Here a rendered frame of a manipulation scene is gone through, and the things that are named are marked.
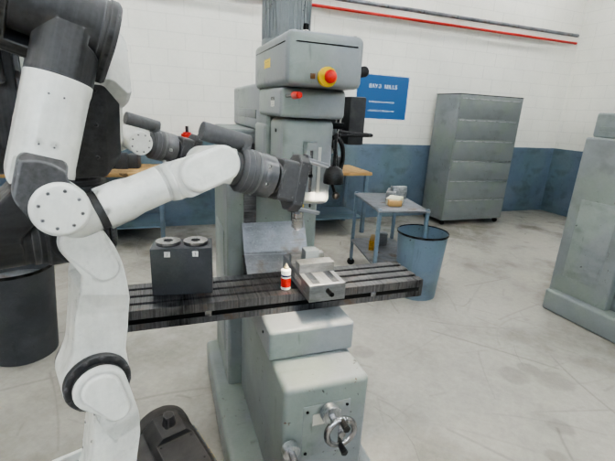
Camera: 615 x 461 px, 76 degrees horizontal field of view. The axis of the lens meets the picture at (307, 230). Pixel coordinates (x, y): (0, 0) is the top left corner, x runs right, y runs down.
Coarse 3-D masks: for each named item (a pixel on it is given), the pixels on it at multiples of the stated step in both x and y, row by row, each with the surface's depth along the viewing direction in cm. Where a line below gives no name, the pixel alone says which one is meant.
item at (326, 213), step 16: (128, 160) 471; (0, 176) 405; (112, 176) 440; (128, 176) 445; (368, 176) 549; (160, 208) 469; (320, 208) 608; (336, 208) 613; (128, 224) 477; (144, 224) 481; (160, 224) 475
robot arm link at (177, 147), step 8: (168, 136) 116; (176, 136) 119; (192, 136) 124; (168, 144) 116; (176, 144) 117; (184, 144) 120; (192, 144) 122; (200, 144) 124; (168, 152) 116; (176, 152) 118; (184, 152) 121; (160, 160) 118; (168, 160) 119
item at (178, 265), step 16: (160, 240) 150; (176, 240) 151; (192, 240) 153; (208, 240) 157; (160, 256) 145; (176, 256) 146; (192, 256) 148; (208, 256) 149; (160, 272) 147; (176, 272) 148; (192, 272) 150; (208, 272) 151; (160, 288) 149; (176, 288) 150; (192, 288) 151; (208, 288) 153
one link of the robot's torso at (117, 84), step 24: (120, 48) 73; (0, 72) 61; (120, 72) 73; (0, 96) 65; (96, 96) 71; (120, 96) 75; (0, 120) 66; (96, 120) 73; (120, 120) 80; (0, 144) 67; (96, 144) 75; (120, 144) 80; (0, 168) 69; (96, 168) 77
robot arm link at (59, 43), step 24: (24, 0) 52; (48, 0) 53; (72, 0) 55; (96, 0) 57; (24, 24) 54; (48, 24) 54; (72, 24) 55; (96, 24) 56; (48, 48) 54; (72, 48) 55; (96, 48) 58; (72, 72) 56; (96, 72) 61
